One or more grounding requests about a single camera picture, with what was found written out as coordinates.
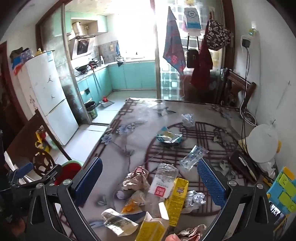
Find white printed paper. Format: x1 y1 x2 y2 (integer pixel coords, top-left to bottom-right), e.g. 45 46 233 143
181 190 206 214

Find clear plastic snack wrapper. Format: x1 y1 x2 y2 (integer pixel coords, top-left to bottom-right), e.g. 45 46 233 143
179 145 209 171

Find yellow medicine box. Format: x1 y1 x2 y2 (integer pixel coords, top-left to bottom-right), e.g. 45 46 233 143
165 178 189 227

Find clear plastic bottle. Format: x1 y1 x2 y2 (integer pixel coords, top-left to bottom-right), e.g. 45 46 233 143
145 163 179 217

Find brown newspaper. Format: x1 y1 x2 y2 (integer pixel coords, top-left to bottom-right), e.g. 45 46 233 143
122 166 150 191

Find orange white snack wrapper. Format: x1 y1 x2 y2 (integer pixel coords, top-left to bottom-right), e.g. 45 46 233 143
121 190 146 215

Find blue yellow snack bag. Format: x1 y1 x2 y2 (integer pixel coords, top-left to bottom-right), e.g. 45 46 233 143
155 126 183 145

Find red green trash basin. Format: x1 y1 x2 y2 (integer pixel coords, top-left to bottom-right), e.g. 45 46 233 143
54 160 82 186

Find teal kitchen cabinets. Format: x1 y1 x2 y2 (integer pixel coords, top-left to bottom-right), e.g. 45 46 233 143
75 61 157 105

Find dark wooden chair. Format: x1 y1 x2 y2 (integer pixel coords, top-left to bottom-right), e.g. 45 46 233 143
7 110 71 177

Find black tablet device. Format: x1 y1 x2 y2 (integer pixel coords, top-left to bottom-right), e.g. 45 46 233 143
229 151 260 184

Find yellow toy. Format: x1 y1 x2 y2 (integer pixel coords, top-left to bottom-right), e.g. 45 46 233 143
35 130 51 153

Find folded printed paper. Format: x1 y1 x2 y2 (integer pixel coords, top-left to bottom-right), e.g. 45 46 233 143
101 208 138 237

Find blue yellow toy box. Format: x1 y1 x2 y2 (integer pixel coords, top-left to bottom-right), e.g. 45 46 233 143
267 166 296 215

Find white round fan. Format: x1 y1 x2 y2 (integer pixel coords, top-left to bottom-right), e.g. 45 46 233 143
246 124 278 163

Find red broom with dustpan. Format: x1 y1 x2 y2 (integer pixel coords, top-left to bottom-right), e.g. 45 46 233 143
90 65 114 108

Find white refrigerator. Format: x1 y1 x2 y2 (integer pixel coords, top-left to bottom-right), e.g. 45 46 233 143
18 51 78 146

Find far wooden chair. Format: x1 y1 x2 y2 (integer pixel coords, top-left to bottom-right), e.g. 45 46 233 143
218 68 257 108

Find red hanging garment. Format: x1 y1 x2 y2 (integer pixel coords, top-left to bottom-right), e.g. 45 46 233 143
191 21 213 91

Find black wok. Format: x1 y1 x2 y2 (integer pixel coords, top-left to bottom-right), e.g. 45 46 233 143
75 64 89 72

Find black hanging bag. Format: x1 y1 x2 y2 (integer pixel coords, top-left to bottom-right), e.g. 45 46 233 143
187 35 200 68

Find range hood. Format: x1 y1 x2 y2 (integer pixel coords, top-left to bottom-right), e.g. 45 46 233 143
68 35 96 60

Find plaid hanging cloth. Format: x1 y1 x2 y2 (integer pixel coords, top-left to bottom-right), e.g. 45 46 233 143
163 6 186 75

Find black patterned bag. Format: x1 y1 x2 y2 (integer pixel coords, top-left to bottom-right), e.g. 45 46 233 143
205 19 232 51

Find black power cable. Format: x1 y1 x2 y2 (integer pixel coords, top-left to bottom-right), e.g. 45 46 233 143
239 38 258 149

